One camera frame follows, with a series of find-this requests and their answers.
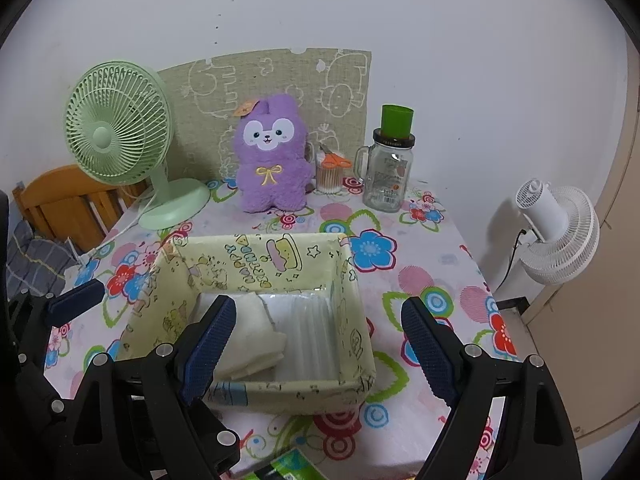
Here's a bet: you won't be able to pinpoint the white fan cord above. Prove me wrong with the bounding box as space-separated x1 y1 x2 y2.
74 192 158 261

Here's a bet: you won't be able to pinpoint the purple plush bunny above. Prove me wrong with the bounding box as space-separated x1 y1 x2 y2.
233 93 314 214

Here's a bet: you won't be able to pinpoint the green cartoon mat board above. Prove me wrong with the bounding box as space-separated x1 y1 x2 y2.
160 48 372 181

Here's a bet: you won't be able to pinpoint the white circulator fan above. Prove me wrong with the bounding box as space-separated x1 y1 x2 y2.
514 178 600 286

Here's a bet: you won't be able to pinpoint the green package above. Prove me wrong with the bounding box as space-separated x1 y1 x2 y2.
245 448 326 480

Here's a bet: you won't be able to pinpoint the floral tablecloth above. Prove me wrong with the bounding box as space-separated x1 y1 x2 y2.
46 178 516 479

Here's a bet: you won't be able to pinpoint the orange small scissors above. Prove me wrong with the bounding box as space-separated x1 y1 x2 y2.
319 143 352 169

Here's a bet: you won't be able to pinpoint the clear plastic bag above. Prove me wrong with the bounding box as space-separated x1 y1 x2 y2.
257 290 340 382

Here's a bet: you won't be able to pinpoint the white cloth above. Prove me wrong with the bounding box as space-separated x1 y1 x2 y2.
214 292 286 382

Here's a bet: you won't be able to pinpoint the glass mason jar mug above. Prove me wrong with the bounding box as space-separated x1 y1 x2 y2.
354 128 416 214

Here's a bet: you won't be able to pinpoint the green desk fan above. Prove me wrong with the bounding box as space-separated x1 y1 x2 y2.
65 61 209 230

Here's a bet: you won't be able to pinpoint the yellow cartoon fabric box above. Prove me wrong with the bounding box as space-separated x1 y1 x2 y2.
117 233 375 414

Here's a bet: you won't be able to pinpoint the wooden chair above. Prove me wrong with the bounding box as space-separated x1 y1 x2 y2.
12 165 148 252

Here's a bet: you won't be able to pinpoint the grey plaid pillow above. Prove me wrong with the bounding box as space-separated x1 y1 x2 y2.
6 220 77 299

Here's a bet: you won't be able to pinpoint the green plastic cup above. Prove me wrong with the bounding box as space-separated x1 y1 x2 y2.
381 104 413 139

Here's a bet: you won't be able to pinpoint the black fan cable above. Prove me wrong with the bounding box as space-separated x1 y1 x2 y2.
491 227 532 294

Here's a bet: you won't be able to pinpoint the toothpick jar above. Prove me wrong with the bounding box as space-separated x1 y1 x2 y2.
316 148 345 194

